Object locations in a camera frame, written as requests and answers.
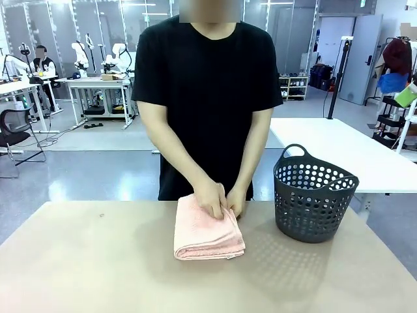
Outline person's left hand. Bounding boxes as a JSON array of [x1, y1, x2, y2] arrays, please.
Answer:
[[225, 186, 248, 219]]

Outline person's right hand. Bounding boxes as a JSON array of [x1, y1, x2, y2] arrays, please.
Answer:
[[193, 179, 229, 220]]

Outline pink terry towel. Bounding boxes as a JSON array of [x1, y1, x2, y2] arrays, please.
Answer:
[[173, 192, 246, 262]]

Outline person's left forearm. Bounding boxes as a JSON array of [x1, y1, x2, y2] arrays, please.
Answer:
[[234, 106, 273, 194]]

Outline person's right forearm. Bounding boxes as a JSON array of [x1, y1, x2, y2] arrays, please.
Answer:
[[137, 99, 213, 194]]

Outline dark grey perforated laundry basket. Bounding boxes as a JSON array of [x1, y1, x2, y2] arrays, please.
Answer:
[[272, 143, 360, 245]]

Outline person's black t-shirt torso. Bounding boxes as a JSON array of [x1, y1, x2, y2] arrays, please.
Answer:
[[131, 14, 284, 201]]

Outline white table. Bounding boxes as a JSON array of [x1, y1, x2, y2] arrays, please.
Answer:
[[269, 117, 417, 215]]

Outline white shoe rack with shoes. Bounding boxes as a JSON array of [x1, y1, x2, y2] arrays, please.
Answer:
[[278, 72, 309, 102]]

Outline black luggage bag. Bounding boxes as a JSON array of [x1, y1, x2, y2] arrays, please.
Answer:
[[309, 63, 336, 91]]

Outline white desk with cardboard box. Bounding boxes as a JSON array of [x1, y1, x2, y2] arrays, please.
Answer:
[[64, 76, 135, 130]]

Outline black utility cart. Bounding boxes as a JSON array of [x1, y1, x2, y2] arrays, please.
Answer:
[[372, 94, 415, 145]]

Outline grey door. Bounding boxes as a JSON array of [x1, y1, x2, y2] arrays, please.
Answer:
[[338, 14, 384, 106]]

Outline blue plastic bag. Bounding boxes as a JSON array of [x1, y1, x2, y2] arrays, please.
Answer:
[[377, 72, 410, 94]]

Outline green box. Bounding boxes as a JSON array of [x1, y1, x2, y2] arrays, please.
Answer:
[[394, 82, 417, 108]]

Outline black mesh office chair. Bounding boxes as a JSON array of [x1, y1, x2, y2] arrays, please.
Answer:
[[0, 103, 48, 179]]

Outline seated person in dark jacket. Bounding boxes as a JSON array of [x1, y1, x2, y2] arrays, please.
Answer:
[[31, 46, 58, 113]]

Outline dark red hanging jacket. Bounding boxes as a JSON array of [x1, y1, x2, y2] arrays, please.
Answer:
[[382, 38, 413, 78]]

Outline large brown cardboard box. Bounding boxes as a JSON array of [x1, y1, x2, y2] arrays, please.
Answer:
[[398, 22, 417, 42]]

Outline black tripod camera stand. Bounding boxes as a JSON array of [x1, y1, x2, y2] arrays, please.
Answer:
[[326, 37, 354, 120]]

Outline white metal frame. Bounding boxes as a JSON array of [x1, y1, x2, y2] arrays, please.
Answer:
[[395, 97, 417, 155]]

